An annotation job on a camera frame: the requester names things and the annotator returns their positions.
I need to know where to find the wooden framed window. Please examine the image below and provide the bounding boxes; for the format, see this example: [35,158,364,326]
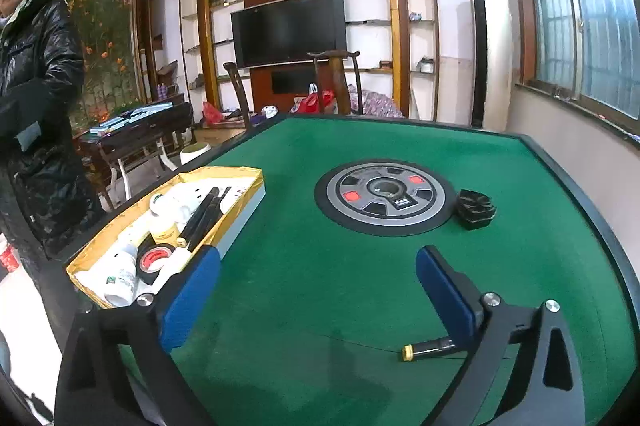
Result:
[500,0,640,121]

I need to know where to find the yellow-taped white box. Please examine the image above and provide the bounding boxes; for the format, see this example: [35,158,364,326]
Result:
[66,166,266,311]

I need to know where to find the long black marker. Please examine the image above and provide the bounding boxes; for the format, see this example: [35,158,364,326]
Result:
[176,187,221,249]

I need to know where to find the white tower air conditioner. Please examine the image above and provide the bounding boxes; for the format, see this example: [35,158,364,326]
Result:
[467,0,513,131]

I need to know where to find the black side table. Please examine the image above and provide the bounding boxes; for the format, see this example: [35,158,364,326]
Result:
[75,102,195,207]

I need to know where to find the black flat television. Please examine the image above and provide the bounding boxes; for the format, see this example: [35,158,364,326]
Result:
[230,0,347,69]

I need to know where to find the floral cushion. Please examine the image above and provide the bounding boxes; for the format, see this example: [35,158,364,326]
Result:
[347,84,403,119]

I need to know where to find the yellow round container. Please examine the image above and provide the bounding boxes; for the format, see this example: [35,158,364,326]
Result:
[150,218,182,244]

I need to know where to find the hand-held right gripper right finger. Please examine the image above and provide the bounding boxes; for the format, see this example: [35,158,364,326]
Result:
[416,245,586,426]

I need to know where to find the white round bin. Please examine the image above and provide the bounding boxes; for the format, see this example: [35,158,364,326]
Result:
[180,143,211,165]

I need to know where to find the black plastic holder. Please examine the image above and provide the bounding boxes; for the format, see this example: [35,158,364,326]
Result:
[454,189,498,231]

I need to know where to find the dark wooden chair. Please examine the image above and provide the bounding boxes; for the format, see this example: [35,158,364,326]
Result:
[223,62,253,129]

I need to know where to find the round grey table centre panel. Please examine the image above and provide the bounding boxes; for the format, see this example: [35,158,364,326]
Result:
[314,159,455,237]

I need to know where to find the black tape roll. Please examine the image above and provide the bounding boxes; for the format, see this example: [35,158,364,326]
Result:
[136,243,177,287]

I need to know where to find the black marker yellow cap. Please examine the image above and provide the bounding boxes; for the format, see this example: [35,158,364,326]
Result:
[402,340,458,361]

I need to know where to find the floral wall mural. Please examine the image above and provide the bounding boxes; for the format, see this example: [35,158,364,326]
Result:
[52,0,151,131]

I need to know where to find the tall wooden chair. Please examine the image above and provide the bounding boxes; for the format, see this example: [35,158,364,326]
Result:
[306,50,362,115]

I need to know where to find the large white plastic bottle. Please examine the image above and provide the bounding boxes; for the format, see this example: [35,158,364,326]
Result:
[104,243,140,307]

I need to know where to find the small white plastic bottle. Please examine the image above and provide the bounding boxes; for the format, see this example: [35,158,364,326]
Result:
[149,193,177,221]

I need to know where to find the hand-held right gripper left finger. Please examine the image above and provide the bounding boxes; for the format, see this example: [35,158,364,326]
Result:
[54,246,222,426]

